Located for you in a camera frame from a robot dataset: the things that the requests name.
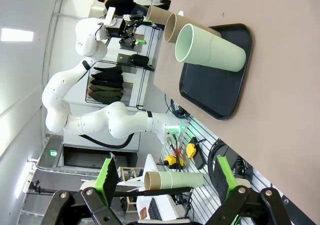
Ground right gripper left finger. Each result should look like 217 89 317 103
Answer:
39 156 121 225

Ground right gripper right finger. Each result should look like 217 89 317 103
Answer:
207 156 294 225

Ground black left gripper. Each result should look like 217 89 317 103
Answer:
104 14 154 49

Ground brown plastic cup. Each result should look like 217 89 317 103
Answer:
143 171 164 191
146 5 186 26
163 13 223 44

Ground person in black top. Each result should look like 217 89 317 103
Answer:
96 0 151 17

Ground black bag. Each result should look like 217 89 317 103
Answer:
128 53 152 69

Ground yellow control box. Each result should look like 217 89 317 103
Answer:
186 137 200 160

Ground black keyboard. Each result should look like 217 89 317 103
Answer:
147 198 161 221

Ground black horizontal bar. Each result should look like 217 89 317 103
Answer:
112 186 195 197

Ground white slatted panel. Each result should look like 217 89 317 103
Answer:
159 114 252 211

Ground yellow emergency stop box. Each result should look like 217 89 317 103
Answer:
163 148 186 169

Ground stack of folded dark clothes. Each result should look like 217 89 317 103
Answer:
87 66 125 103

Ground black plastic tray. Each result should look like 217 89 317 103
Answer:
178 23 253 121

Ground rectangular ceiling light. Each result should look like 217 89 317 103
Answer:
0 27 35 42

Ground wooden stool frame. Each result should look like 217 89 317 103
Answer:
117 166 146 213

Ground coiled black cable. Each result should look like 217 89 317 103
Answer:
206 139 227 186

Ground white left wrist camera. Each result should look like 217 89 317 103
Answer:
97 6 117 26

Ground black hose at arm base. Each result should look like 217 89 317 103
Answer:
79 131 136 150

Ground black wire rack frame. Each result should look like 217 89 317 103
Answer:
84 22 161 111

